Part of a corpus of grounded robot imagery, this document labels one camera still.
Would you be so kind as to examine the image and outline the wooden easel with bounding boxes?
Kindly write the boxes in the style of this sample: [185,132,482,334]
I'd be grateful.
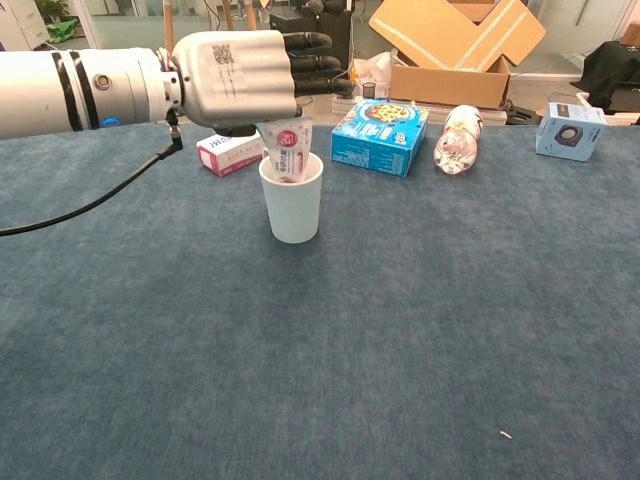
[163,0,259,56]

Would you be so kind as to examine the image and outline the blue cookie box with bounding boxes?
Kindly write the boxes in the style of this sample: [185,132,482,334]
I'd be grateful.
[330,98,430,179]

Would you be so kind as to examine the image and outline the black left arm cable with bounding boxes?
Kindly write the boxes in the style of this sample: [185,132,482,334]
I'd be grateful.
[0,112,185,238]

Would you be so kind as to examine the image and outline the pale blue plastic cup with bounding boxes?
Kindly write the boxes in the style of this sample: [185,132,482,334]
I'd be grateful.
[258,147,325,245]

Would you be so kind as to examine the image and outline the black computer tower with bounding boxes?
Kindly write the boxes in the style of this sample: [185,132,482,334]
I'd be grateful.
[269,9,353,71]

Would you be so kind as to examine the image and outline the blue felt table mat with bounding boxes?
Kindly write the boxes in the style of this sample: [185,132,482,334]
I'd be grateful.
[0,122,640,480]

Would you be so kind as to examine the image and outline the black cloth cover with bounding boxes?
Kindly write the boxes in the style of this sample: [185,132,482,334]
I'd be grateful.
[583,40,640,114]

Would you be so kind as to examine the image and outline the white plastic bag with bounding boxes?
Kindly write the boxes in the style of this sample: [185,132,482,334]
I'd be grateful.
[349,49,396,99]

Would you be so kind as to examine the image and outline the light blue speaker box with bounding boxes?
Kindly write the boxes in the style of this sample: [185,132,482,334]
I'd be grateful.
[534,101,607,163]

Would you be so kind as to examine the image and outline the open cardboard box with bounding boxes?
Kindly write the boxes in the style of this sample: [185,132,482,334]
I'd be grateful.
[368,0,547,110]

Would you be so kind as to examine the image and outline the white patterned toothpaste tube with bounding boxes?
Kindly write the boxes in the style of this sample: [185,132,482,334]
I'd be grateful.
[259,116,315,185]

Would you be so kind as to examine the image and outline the black bracket plates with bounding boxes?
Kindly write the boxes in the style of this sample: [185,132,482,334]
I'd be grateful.
[504,99,544,126]

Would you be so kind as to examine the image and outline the white cabinet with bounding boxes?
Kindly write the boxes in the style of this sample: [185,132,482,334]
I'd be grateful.
[0,0,51,54]

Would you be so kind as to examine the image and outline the pink label drink bottle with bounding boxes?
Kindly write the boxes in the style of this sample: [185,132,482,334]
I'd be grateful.
[433,104,485,175]

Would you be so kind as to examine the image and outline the white toothpaste carton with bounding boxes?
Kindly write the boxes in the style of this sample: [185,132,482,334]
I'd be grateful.
[196,130,266,178]

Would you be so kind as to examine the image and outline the green bag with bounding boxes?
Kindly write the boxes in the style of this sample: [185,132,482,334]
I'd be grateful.
[44,17,81,45]

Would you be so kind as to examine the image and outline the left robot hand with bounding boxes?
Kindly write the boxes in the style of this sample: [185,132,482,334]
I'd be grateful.
[159,29,355,139]

